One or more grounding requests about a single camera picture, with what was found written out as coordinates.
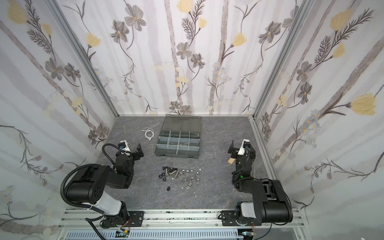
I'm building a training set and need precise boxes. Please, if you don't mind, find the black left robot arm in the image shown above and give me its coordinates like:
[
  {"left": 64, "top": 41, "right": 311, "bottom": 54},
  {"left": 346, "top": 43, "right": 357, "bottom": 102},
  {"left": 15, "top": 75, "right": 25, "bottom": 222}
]
[{"left": 60, "top": 141, "right": 144, "bottom": 229}]

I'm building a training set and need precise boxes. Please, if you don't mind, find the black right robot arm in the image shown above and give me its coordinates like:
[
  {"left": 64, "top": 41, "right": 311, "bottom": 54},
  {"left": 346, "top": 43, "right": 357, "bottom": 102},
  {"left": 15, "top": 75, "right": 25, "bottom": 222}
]
[{"left": 222, "top": 139, "right": 294, "bottom": 226}]

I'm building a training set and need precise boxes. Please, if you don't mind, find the pile of screws and nuts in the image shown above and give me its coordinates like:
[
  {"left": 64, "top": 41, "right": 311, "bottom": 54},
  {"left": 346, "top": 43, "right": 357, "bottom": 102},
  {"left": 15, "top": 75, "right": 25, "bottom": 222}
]
[{"left": 158, "top": 167, "right": 202, "bottom": 190}]

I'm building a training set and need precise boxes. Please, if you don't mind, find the small wooden block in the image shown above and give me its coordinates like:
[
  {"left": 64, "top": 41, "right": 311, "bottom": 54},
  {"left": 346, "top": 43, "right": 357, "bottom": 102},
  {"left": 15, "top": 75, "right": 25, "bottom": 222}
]
[{"left": 228, "top": 158, "right": 236, "bottom": 165}]

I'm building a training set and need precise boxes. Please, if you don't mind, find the green compartment organizer box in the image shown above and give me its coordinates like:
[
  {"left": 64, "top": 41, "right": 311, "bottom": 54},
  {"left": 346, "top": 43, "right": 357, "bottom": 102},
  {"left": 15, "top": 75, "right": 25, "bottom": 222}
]
[{"left": 155, "top": 115, "right": 202, "bottom": 159}]

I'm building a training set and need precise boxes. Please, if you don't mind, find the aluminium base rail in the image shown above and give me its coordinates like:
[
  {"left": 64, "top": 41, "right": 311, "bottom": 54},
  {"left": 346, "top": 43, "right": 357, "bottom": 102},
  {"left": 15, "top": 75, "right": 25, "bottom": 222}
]
[{"left": 58, "top": 209, "right": 305, "bottom": 230}]

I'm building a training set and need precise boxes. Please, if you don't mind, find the white slotted cable duct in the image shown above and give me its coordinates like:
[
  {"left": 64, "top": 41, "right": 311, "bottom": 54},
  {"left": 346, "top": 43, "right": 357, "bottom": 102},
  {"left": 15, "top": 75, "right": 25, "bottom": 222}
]
[{"left": 64, "top": 229, "right": 244, "bottom": 240}]

